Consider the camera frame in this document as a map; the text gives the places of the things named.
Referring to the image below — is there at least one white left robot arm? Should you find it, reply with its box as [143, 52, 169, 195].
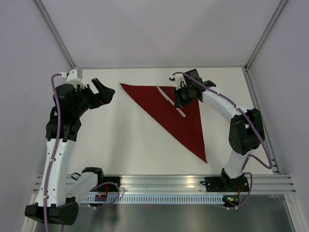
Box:
[25, 78, 115, 231]

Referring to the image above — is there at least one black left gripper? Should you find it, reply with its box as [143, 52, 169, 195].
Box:
[72, 78, 114, 117]

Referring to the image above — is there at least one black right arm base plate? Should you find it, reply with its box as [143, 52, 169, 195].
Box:
[199, 176, 250, 192]

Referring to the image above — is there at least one aluminium right frame post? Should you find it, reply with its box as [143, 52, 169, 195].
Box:
[244, 0, 290, 71]

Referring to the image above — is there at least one dark red cloth napkin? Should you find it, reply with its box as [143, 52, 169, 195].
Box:
[120, 83, 207, 163]

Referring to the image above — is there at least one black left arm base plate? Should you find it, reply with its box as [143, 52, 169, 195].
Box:
[100, 176, 121, 193]

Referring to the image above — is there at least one silver table knife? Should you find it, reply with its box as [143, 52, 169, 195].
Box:
[156, 86, 186, 117]

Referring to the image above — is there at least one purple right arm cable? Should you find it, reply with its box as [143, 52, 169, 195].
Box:
[171, 71, 273, 211]

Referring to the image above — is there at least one aluminium frame post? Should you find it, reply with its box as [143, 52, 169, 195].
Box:
[244, 0, 290, 71]
[32, 0, 76, 69]

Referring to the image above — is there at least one aluminium left frame post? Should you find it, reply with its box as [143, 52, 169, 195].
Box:
[32, 0, 76, 69]

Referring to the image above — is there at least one white slotted cable duct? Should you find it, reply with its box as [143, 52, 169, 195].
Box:
[82, 194, 224, 204]

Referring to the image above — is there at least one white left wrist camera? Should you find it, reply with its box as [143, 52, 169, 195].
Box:
[60, 68, 87, 89]

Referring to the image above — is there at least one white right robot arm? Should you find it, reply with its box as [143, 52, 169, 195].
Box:
[170, 69, 265, 191]

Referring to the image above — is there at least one aluminium front rail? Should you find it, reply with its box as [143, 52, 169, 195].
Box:
[33, 174, 297, 194]

